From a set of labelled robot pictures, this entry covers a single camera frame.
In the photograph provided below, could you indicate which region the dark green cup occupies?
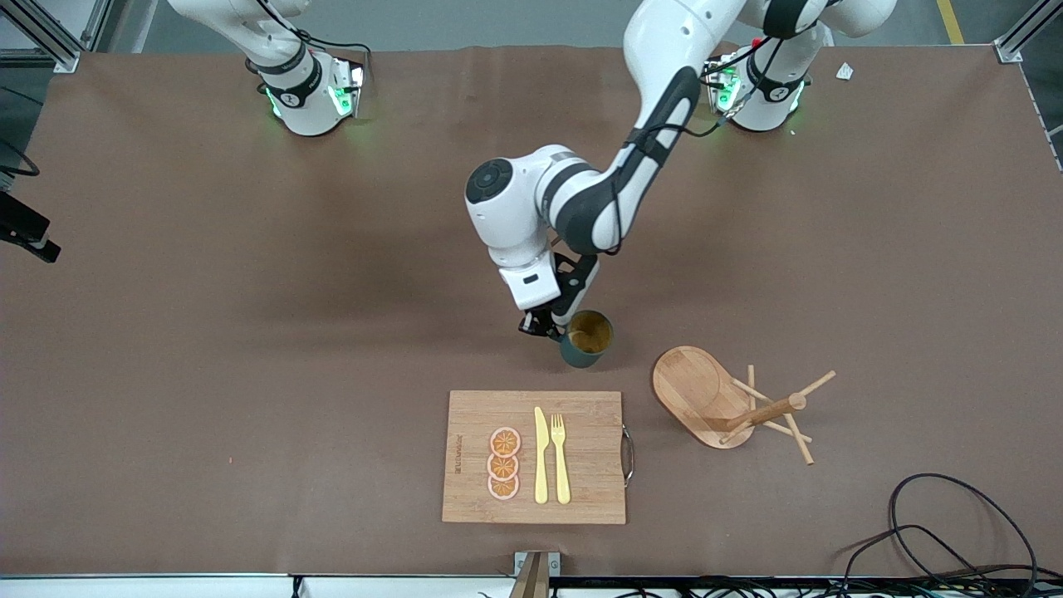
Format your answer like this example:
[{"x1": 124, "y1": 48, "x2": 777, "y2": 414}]
[{"x1": 559, "y1": 310, "x2": 615, "y2": 369}]

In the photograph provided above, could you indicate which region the wooden cup rack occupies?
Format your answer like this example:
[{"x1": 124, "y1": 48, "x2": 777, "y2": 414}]
[{"x1": 652, "y1": 346, "x2": 837, "y2": 466}]

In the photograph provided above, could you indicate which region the yellow plastic knife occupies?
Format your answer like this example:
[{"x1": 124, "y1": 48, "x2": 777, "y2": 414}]
[{"x1": 534, "y1": 406, "x2": 550, "y2": 505}]

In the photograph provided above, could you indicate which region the wooden cutting board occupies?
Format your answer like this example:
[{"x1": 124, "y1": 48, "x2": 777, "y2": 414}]
[{"x1": 442, "y1": 390, "x2": 635, "y2": 525}]

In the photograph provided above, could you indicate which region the yellow plastic fork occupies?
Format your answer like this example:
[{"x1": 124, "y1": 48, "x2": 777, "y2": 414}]
[{"x1": 551, "y1": 414, "x2": 572, "y2": 505}]

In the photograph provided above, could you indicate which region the brown table cover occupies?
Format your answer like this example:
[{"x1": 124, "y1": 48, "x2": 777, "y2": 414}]
[{"x1": 0, "y1": 42, "x2": 1063, "y2": 578}]

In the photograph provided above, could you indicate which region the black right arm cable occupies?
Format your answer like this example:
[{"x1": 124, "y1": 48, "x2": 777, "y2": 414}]
[{"x1": 0, "y1": 137, "x2": 40, "y2": 178}]

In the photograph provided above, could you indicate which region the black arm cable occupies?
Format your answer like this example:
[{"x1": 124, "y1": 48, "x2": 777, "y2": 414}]
[
  {"x1": 0, "y1": 137, "x2": 40, "y2": 178},
  {"x1": 610, "y1": 33, "x2": 786, "y2": 254}
]

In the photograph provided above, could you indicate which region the aluminium frame profile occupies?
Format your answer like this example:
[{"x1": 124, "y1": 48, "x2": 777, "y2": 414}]
[
  {"x1": 995, "y1": 0, "x2": 1063, "y2": 171},
  {"x1": 0, "y1": 0, "x2": 113, "y2": 74}
]

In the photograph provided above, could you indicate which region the metal table edge bracket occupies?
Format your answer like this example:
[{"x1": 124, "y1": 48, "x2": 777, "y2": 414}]
[{"x1": 513, "y1": 551, "x2": 561, "y2": 598}]

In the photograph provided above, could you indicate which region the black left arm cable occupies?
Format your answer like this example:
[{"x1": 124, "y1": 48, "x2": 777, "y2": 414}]
[{"x1": 610, "y1": 33, "x2": 786, "y2": 254}]

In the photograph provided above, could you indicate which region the black cable along table edge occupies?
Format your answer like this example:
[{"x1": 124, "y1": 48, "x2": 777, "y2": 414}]
[{"x1": 552, "y1": 577, "x2": 1063, "y2": 598}]

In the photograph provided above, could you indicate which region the black right base cable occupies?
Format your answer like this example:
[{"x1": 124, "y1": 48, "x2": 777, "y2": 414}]
[{"x1": 282, "y1": 29, "x2": 372, "y2": 84}]

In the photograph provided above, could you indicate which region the white table edge rail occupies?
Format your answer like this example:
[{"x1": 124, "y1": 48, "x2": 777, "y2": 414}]
[{"x1": 0, "y1": 573, "x2": 516, "y2": 598}]

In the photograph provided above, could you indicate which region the thick black cable loop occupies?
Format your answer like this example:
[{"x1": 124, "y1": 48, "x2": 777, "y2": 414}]
[{"x1": 889, "y1": 473, "x2": 1039, "y2": 598}]

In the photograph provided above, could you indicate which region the thin black cable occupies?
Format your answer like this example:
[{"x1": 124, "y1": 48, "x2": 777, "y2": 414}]
[{"x1": 843, "y1": 523, "x2": 997, "y2": 598}]

